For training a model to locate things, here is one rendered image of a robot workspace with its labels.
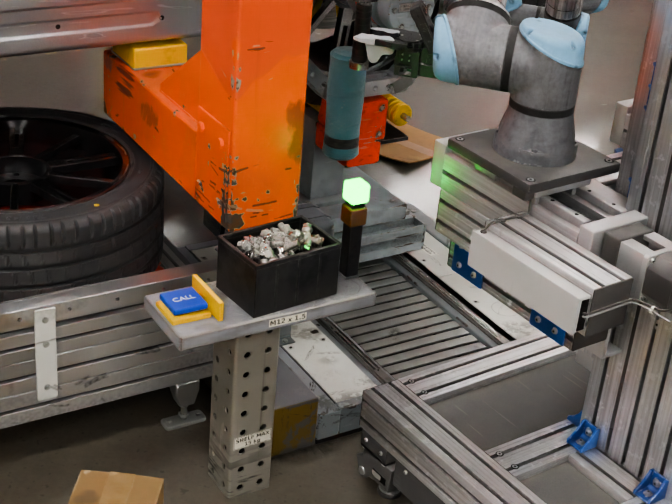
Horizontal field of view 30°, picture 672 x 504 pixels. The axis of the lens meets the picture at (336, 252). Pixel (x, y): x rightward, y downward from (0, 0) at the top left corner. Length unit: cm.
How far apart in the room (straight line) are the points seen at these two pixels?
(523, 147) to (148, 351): 95
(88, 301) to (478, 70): 92
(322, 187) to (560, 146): 123
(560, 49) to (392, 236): 132
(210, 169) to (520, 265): 75
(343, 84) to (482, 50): 78
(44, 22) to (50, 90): 187
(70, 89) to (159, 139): 190
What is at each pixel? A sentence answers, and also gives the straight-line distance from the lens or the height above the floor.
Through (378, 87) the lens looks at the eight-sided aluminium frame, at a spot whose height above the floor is 60.
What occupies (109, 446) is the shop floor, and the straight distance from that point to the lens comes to 280.
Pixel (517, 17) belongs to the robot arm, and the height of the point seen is 93.
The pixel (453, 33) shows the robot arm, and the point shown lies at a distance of 221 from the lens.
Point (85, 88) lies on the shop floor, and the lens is 468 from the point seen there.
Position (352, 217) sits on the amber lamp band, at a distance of 247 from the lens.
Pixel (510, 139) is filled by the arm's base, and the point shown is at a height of 85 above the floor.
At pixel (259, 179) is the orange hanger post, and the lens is 252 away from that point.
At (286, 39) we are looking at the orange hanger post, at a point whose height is 92.
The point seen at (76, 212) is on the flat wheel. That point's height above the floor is 50.
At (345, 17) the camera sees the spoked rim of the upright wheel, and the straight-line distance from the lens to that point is 314.
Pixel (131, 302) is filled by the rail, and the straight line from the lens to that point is 262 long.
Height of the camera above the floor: 170
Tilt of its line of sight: 28 degrees down
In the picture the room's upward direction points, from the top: 5 degrees clockwise
